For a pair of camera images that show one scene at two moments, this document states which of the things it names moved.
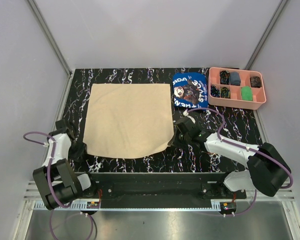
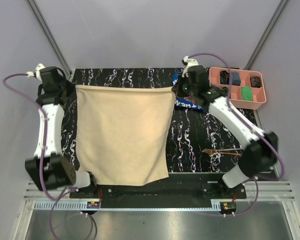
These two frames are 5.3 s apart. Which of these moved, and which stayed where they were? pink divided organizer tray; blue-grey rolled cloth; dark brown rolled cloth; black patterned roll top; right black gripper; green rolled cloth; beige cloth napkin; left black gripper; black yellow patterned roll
Moved: beige cloth napkin; left black gripper; right black gripper
Stayed: green rolled cloth; pink divided organizer tray; black patterned roll top; blue-grey rolled cloth; dark brown rolled cloth; black yellow patterned roll
